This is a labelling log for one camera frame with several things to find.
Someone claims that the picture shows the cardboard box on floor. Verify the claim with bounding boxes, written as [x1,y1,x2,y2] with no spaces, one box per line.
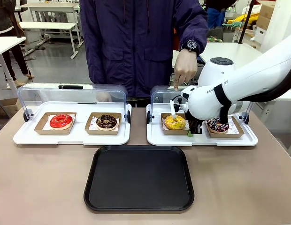
[0,97,22,116]

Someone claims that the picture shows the white display tray base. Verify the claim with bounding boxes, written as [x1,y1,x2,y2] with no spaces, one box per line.
[146,103,259,147]
[13,101,132,145]

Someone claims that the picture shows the large white table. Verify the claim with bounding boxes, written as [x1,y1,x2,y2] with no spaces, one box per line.
[199,42,263,69]

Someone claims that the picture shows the white background desk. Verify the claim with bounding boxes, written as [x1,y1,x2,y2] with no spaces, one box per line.
[29,2,81,23]

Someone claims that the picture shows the person's left forearm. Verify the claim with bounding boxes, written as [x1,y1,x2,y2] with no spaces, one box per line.
[180,9,209,56]

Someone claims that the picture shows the background person in dark clothes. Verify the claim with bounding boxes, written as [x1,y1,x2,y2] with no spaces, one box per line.
[0,0,35,86]

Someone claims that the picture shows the person's right hand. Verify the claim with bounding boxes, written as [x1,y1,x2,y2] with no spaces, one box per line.
[97,91,113,103]

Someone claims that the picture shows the black strap on right arm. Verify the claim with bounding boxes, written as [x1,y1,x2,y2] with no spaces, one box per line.
[214,84,232,106]

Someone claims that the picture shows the person's left hand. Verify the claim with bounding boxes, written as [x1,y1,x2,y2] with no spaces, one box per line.
[174,49,199,92]

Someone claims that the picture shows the clear display lid black handle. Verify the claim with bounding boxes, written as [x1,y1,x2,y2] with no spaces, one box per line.
[17,82,131,123]

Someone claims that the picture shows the person in navy jacket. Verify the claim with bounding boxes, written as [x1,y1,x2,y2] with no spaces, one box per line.
[79,0,209,98]

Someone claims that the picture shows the large black serving tray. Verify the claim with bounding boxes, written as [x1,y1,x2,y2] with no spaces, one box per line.
[84,145,195,213]

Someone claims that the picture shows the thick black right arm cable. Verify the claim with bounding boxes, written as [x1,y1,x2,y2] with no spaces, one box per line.
[220,67,291,124]

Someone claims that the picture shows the black slanted pole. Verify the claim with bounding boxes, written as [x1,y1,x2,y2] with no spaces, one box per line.
[238,0,255,45]

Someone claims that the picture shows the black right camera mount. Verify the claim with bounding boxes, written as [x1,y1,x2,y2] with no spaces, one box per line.
[173,98,189,113]

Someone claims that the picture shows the brown cardboard box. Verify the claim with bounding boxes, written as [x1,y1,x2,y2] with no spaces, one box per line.
[255,2,276,30]

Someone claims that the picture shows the yellow cloth bundle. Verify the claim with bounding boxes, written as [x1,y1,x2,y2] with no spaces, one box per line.
[234,13,260,26]

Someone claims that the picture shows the background person in blue jeans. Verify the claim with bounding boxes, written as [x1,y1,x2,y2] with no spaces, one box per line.
[206,0,237,30]

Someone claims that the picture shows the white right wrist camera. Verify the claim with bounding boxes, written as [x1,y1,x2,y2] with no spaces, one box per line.
[169,100,177,119]

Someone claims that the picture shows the brown paper donut box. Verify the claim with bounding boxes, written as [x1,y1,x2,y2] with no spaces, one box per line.
[161,112,191,136]
[85,112,122,136]
[34,112,77,135]
[205,114,245,139]

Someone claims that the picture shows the red glazed donut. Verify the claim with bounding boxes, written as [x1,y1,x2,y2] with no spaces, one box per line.
[49,114,73,131]

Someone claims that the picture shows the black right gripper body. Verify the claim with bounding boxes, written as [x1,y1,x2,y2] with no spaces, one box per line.
[184,112,204,125]

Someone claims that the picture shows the black wristwatch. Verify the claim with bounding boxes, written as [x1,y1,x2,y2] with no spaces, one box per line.
[180,40,199,53]

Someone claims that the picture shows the dark donut with coloured sprinkles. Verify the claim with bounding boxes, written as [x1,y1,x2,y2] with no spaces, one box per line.
[206,117,230,134]

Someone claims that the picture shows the long white bench table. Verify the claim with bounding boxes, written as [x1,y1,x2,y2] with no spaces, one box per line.
[18,22,82,59]

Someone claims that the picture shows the chocolate donut with pale sprinkles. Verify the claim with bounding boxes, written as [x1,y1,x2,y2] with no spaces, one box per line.
[96,114,119,131]

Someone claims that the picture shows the white cardboard box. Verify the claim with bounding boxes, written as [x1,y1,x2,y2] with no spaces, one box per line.
[252,27,268,46]

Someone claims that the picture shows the yellow glazed donut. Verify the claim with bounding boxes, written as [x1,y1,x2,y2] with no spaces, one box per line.
[164,114,186,131]

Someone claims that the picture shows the white table with white leg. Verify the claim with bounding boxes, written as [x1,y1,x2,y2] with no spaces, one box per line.
[0,36,27,90]

